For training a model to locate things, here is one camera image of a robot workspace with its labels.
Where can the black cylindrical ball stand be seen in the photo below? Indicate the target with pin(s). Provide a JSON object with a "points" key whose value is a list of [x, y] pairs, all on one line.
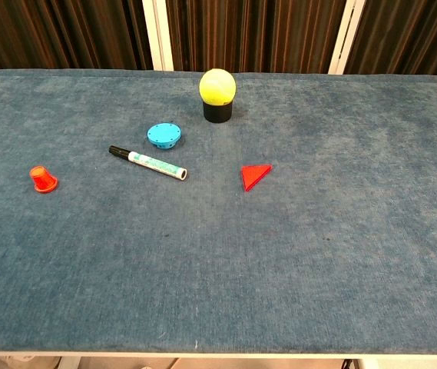
{"points": [[218, 112]]}

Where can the small red cup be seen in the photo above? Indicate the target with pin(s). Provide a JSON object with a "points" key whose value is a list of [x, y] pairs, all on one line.
{"points": [[42, 179]]}

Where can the red triangular block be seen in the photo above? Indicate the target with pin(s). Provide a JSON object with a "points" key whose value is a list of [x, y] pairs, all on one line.
{"points": [[253, 175]]}

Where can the blue velvet table cloth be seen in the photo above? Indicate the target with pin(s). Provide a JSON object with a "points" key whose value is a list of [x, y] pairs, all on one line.
{"points": [[218, 230]]}

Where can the white marker with black cap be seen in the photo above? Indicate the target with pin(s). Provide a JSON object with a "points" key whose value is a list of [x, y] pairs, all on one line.
{"points": [[153, 163]]}

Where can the blue round plastic disc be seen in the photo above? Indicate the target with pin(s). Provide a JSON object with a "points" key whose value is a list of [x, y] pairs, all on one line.
{"points": [[163, 134]]}

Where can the yellow tennis ball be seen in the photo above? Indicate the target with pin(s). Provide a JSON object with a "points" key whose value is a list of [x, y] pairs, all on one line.
{"points": [[217, 87]]}

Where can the dark brown striped curtain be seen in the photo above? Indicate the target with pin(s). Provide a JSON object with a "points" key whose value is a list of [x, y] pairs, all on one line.
{"points": [[256, 34]]}

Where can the white vertical frame post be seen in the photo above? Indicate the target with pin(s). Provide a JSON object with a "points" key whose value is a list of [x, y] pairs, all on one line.
{"points": [[342, 36], [157, 34]]}

